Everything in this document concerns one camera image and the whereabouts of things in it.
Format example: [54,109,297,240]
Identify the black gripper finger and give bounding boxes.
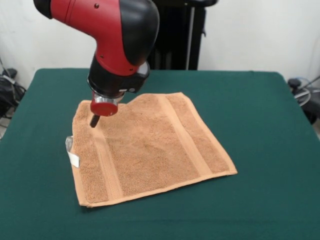
[89,113,101,129]

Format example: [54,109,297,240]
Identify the dark green table cloth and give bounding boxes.
[0,67,320,240]

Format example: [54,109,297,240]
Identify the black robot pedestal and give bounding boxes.
[148,0,220,71]

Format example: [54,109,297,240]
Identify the tan terry towel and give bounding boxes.
[65,91,238,208]

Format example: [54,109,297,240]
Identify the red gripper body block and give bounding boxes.
[89,98,119,118]

